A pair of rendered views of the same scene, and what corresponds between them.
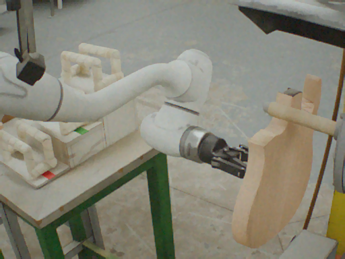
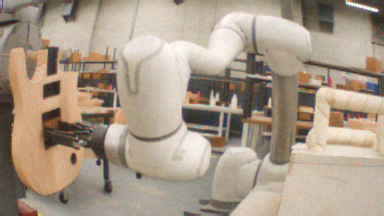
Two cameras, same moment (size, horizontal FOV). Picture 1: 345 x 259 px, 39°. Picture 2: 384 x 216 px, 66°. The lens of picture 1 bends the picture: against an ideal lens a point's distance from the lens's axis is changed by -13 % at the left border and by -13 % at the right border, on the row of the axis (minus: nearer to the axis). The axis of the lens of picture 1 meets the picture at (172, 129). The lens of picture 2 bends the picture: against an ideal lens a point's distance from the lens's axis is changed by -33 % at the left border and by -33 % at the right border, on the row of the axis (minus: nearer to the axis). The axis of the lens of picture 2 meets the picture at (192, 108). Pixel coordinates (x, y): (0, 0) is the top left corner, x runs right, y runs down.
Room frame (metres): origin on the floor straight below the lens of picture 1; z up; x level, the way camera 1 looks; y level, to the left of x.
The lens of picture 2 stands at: (2.08, -0.27, 1.19)
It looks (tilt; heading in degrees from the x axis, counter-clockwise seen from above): 3 degrees down; 157
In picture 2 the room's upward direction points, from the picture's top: 5 degrees clockwise
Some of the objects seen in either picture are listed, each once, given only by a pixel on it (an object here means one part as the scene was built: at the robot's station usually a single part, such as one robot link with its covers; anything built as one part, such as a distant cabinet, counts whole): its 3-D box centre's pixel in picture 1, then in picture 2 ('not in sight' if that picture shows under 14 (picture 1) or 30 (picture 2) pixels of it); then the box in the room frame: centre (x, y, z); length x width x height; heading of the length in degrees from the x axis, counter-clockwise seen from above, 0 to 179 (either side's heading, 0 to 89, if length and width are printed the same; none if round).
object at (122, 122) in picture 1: (92, 104); (341, 193); (1.64, 0.26, 1.02); 0.27 x 0.15 x 0.17; 48
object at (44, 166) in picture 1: (43, 166); not in sight; (1.35, 0.40, 0.96); 0.11 x 0.03 x 0.03; 138
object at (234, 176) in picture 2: not in sight; (237, 174); (0.72, 0.53, 0.87); 0.18 x 0.16 x 0.22; 47
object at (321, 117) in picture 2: (116, 67); (321, 124); (1.62, 0.16, 1.15); 0.03 x 0.03 x 0.09
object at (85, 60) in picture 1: (79, 59); not in sight; (1.61, 0.28, 1.20); 0.20 x 0.03 x 0.03; 47
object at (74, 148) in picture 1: (60, 133); not in sight; (1.53, 0.36, 0.98); 0.27 x 0.16 x 0.09; 48
